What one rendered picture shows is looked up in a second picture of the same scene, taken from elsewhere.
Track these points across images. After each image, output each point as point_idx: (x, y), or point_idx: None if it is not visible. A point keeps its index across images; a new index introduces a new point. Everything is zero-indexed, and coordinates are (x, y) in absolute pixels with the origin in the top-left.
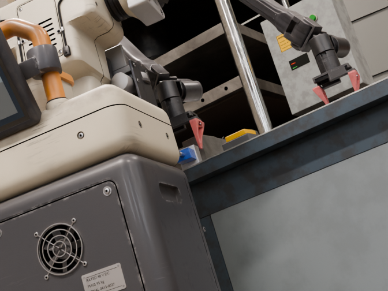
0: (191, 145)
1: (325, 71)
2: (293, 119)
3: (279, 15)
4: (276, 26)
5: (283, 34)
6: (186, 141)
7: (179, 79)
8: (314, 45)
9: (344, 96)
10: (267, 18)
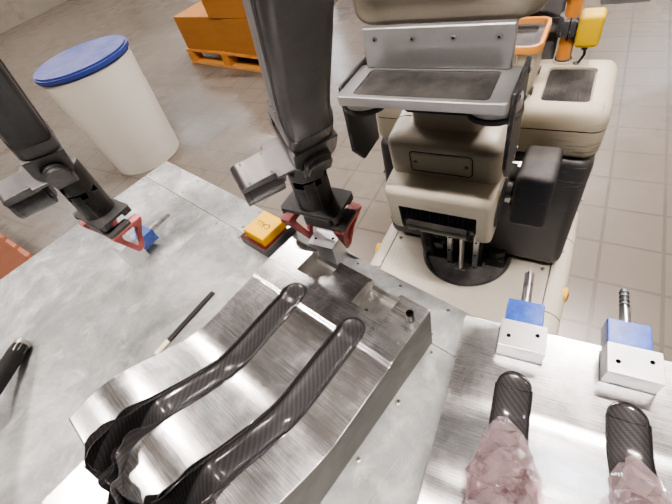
0: (320, 229)
1: (113, 201)
2: (237, 197)
3: (36, 109)
4: (49, 130)
5: (55, 147)
6: (311, 247)
7: (256, 154)
8: (85, 168)
9: (204, 180)
10: (33, 110)
